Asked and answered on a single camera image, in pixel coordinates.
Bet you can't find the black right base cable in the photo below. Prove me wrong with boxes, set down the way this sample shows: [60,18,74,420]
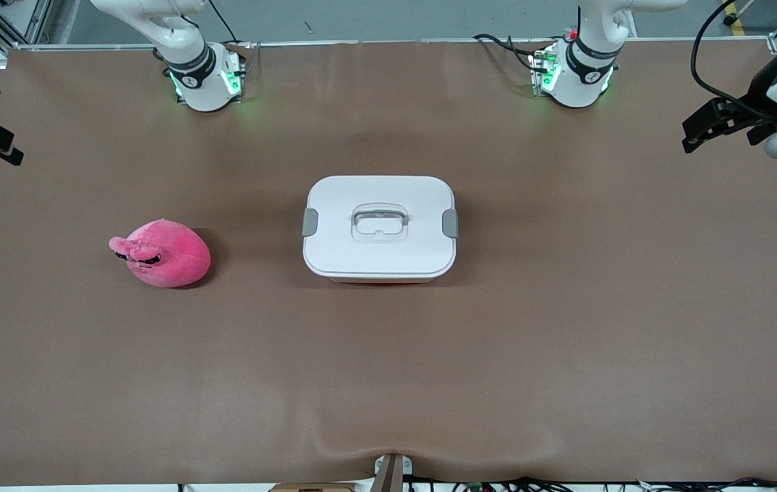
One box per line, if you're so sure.
[207,0,239,44]

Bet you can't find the pink plush toy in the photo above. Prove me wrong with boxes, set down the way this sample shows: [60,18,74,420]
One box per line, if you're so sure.
[109,219,212,289]

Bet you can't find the black caster wheel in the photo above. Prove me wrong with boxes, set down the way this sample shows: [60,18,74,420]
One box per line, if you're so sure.
[722,0,759,27]

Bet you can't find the black left base cables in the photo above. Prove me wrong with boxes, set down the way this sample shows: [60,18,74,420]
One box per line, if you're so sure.
[473,33,543,73]

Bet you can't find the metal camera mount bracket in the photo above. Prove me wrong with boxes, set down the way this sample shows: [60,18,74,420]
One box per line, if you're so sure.
[373,453,413,492]

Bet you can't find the brown cardboard piece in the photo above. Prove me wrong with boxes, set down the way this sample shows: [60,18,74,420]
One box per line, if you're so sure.
[270,482,357,492]

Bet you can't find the pink plastic box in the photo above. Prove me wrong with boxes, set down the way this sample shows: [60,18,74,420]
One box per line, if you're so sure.
[323,272,444,285]

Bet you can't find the brown table mat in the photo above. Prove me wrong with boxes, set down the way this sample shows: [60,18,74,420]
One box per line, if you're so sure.
[0,38,777,487]

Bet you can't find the silver table edge rail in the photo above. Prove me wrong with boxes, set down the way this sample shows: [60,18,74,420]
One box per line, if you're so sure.
[11,37,772,51]

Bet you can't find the white box lid grey clips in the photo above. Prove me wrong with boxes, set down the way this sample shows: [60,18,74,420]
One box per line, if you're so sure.
[302,176,459,278]

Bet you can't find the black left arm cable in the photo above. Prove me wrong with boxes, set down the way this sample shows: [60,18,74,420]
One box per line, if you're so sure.
[690,0,775,113]

